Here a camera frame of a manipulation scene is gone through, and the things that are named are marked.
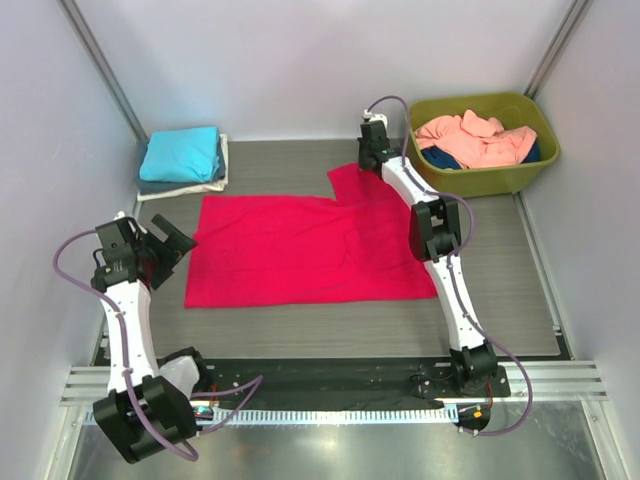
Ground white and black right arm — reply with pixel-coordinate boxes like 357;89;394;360
358;112;498;395

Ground right aluminium frame post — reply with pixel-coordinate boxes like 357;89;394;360
523;0;594;100

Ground aluminium frame post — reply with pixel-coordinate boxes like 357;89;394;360
58;0;148;142
523;0;594;100

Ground white slotted cable duct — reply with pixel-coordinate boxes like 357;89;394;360
194;405;459;427

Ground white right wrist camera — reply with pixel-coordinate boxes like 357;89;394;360
362;109;388;127

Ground folded turquoise t shirt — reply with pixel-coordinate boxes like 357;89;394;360
139;127;220;183

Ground dark blue t shirt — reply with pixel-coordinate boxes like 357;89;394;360
421;141;541;170

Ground left aluminium frame post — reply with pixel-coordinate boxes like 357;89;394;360
58;0;148;142

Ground aluminium front rail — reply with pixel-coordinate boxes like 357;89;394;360
59;360;607;407

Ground peach t shirt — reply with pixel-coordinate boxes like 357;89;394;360
414;110;538;170

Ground olive green plastic bin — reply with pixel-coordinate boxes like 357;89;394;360
407;92;560;198

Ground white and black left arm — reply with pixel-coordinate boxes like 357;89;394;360
91;213;207;464

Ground folded white t shirt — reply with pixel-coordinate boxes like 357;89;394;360
136;132;231;203

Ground red t shirt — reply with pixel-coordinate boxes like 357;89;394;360
184;164;437;309

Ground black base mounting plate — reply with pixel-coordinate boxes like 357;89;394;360
196;357;511;411

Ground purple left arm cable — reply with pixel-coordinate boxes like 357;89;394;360
51;228;264;462

